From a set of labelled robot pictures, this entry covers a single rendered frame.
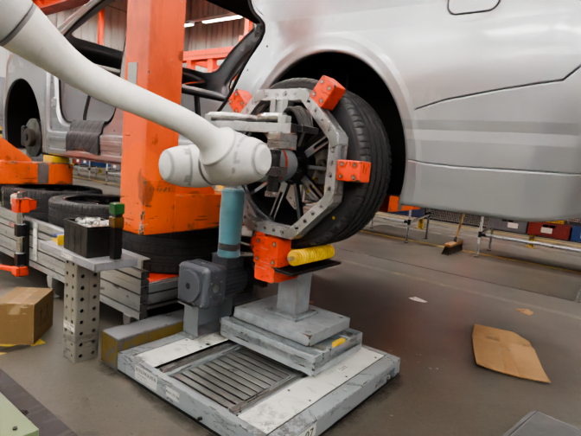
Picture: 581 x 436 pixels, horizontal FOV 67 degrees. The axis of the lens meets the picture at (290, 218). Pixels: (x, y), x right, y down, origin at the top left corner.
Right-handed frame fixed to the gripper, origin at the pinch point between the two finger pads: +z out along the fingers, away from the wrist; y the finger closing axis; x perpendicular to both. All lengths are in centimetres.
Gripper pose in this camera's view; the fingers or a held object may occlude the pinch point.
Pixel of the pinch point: (274, 170)
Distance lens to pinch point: 140.0
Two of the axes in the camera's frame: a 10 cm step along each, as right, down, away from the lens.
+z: 6.1, -0.5, 7.9
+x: 0.9, -9.9, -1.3
